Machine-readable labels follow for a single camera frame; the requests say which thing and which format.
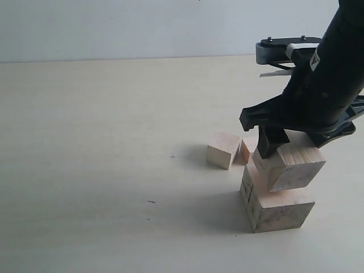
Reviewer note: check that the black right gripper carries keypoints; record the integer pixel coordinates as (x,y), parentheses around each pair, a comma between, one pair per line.
(322,98)

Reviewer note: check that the smallest wooden cube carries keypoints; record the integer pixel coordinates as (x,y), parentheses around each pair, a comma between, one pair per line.
(246,149)

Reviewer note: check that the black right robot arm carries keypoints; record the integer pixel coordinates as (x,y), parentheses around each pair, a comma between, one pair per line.
(345,30)

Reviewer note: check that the medium-large wooden cube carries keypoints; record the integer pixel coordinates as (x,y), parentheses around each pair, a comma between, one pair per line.
(289,167)

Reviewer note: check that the medium wooden cube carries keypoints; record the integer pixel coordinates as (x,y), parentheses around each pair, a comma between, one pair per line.
(222,149)

